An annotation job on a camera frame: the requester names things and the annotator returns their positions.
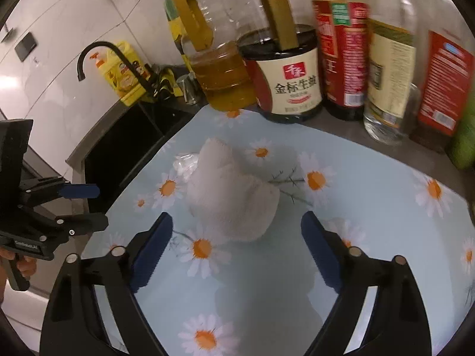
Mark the large soy sauce jug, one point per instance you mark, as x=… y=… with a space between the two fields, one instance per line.
x=285 y=78

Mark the dark wall socket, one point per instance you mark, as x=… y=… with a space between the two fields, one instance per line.
x=26 y=46

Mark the yellow and black cloth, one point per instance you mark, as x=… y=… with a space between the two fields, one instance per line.
x=163 y=79

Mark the small clear plastic bag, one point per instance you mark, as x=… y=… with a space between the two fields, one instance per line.
x=185 y=164

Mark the black sink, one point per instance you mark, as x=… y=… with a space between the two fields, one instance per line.
x=122 y=141

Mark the small metal cup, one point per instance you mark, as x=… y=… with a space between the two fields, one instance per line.
x=190 y=89

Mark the person's left hand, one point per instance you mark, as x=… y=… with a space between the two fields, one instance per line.
x=26 y=267

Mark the clear vinegar bottle cream label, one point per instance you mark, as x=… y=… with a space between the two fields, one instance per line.
x=391 y=78

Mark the dark bottle with red label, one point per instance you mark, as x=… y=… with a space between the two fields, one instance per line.
x=343 y=55

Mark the brown bottle with red label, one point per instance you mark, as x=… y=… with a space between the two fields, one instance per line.
x=441 y=85

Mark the black faucet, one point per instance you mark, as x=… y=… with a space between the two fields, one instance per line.
x=96 y=46

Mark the daisy print table mat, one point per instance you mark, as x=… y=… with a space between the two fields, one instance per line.
x=371 y=207

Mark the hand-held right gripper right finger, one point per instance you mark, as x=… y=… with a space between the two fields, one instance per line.
x=321 y=252

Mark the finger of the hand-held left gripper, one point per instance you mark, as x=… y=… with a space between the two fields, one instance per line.
x=79 y=191
x=89 y=224

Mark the yellow dish soap bottle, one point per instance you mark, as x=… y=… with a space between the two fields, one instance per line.
x=124 y=76

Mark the white fluffy towel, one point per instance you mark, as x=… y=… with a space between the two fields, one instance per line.
x=233 y=196

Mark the yellow and green labelled bottle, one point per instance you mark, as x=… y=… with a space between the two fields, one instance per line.
x=172 y=15

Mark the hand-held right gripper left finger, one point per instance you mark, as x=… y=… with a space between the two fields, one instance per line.
x=152 y=252

